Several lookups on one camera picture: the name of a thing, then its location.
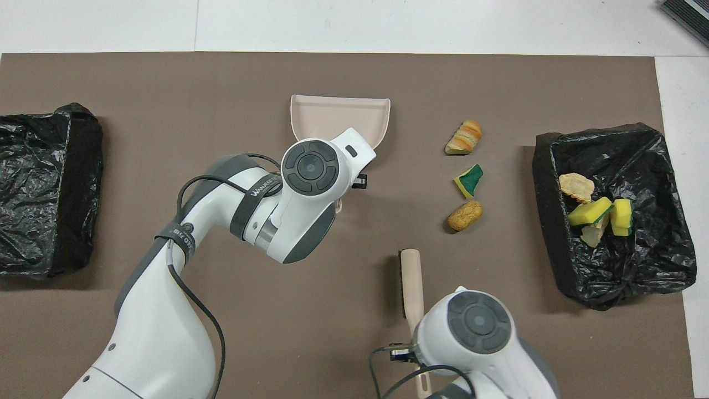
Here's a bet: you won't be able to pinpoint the round brown bread roll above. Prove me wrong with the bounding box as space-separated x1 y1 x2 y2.
448 201 484 232

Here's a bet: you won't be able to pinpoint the beige plastic dustpan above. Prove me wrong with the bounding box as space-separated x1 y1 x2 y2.
290 94 391 214

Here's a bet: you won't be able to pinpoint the grey ribbed device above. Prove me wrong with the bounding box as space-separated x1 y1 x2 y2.
658 0 709 48

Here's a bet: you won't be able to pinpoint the green yellow sponge piece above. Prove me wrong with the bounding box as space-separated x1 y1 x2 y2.
454 164 484 199

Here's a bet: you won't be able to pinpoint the small golden croissant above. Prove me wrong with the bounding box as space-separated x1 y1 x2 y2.
580 213 610 248

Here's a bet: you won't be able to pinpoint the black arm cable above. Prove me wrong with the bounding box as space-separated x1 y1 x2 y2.
177 154 283 399
369 345 477 399

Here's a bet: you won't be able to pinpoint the yellow green sponge wedge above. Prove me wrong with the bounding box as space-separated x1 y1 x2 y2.
568 198 614 227

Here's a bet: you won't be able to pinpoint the beige brush black bristles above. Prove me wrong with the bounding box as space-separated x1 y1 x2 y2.
400 248 431 399

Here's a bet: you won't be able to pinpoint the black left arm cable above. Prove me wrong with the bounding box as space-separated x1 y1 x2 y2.
177 154 283 399

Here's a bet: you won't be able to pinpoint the brown table mat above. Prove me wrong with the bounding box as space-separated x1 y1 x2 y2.
0 52 696 399

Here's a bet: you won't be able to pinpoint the notched yellow sponge piece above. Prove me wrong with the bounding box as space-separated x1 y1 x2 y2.
611 198 634 237

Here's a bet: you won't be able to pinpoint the orange striped croissant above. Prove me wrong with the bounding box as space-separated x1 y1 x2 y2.
445 120 483 155

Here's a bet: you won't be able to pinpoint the pale flaky pastry piece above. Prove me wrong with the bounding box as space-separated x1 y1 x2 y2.
558 173 595 203

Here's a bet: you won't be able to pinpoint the bin with black bag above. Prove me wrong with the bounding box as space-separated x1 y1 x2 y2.
0 103 104 279
532 122 697 311

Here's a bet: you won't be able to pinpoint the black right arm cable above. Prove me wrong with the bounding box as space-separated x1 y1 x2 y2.
369 345 477 399

